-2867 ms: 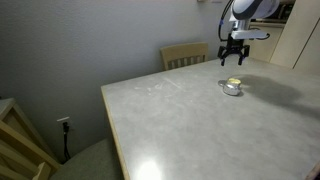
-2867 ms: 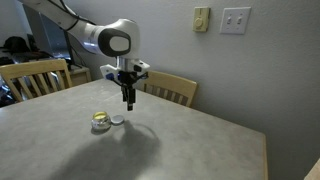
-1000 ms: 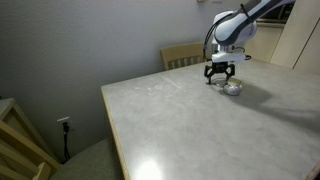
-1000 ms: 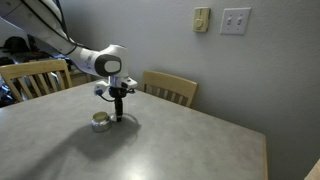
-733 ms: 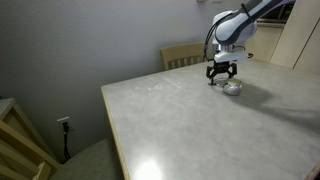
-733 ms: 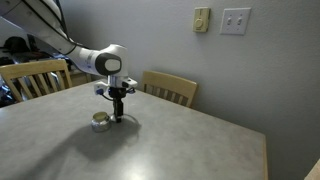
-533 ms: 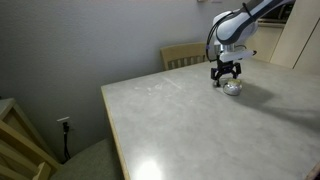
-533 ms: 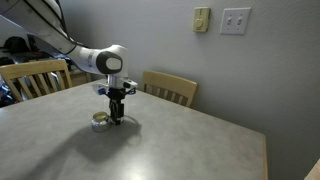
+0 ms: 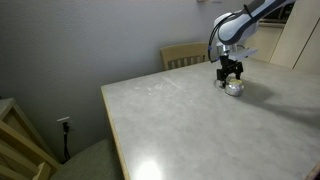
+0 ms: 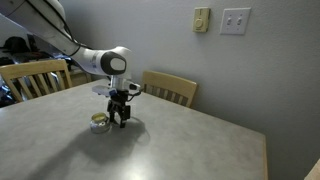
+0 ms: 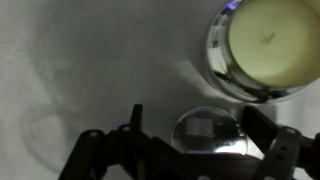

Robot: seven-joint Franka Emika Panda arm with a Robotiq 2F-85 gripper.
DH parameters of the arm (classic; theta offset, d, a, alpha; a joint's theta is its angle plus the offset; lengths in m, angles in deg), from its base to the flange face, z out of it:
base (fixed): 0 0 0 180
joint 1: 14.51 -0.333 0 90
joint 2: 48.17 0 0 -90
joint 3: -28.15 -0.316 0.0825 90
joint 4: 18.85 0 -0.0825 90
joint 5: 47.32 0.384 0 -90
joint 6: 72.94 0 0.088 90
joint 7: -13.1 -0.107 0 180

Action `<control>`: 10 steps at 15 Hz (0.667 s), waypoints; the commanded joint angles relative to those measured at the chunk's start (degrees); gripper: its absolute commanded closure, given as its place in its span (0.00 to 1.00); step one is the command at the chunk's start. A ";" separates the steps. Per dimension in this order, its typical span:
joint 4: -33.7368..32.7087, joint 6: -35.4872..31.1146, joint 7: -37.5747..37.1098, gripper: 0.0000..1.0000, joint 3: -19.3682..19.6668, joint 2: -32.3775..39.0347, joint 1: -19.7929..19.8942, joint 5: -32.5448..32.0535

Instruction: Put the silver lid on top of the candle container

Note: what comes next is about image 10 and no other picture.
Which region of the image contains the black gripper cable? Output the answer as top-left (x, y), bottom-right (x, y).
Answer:
top-left (127, 87), bottom-right (143, 98)

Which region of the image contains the low-backed wooden chair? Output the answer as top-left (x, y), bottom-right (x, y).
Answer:
top-left (141, 70), bottom-right (198, 108)

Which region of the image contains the beige wall thermostat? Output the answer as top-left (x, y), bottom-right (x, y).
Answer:
top-left (192, 7), bottom-right (211, 33)

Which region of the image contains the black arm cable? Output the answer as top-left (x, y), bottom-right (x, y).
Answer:
top-left (26, 0), bottom-right (88, 51)

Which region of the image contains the small wooden side cabinet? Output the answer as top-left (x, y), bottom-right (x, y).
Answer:
top-left (68, 66), bottom-right (93, 87)

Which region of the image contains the silver candle container yellow wax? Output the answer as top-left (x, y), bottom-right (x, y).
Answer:
top-left (89, 112), bottom-right (111, 135)

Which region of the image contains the white double light switch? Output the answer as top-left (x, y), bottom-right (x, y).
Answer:
top-left (219, 7), bottom-right (252, 36)

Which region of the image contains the blue white clutter item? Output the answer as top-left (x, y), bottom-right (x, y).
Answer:
top-left (0, 83), bottom-right (16, 108)

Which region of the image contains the light wooden counter corner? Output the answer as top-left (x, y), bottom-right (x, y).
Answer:
top-left (303, 158), bottom-right (320, 180)

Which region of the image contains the black cap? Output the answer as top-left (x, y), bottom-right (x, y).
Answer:
top-left (0, 36), bottom-right (32, 56)

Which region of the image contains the wide slatted wooden chair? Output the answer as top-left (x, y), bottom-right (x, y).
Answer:
top-left (0, 59), bottom-right (74, 103)

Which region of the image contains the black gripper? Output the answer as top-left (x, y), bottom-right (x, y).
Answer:
top-left (106, 90), bottom-right (131, 129)

